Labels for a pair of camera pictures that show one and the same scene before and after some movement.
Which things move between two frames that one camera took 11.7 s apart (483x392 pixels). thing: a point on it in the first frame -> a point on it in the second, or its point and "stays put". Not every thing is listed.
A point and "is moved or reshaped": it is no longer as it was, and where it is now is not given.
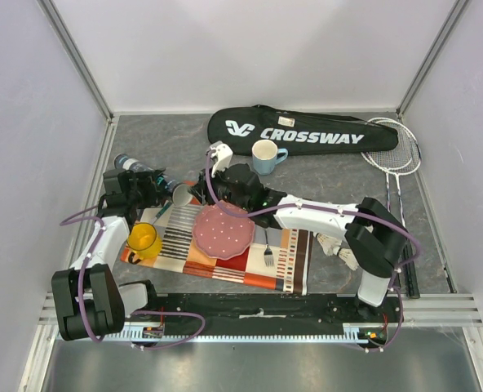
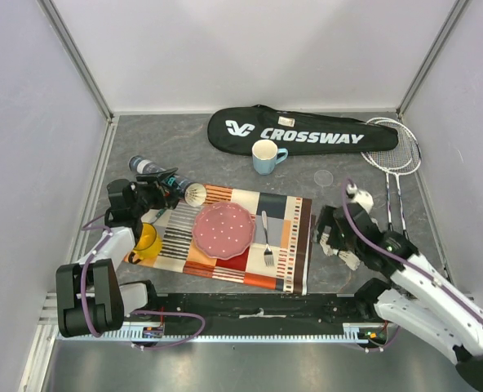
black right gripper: x=208 y=189 -> x=328 y=228
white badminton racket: x=405 y=159 stays put
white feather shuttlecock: x=347 y=256 stays put
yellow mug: x=144 y=239 stays put
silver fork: x=268 y=252 stays put
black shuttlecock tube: x=181 y=193 is moved or reshaped
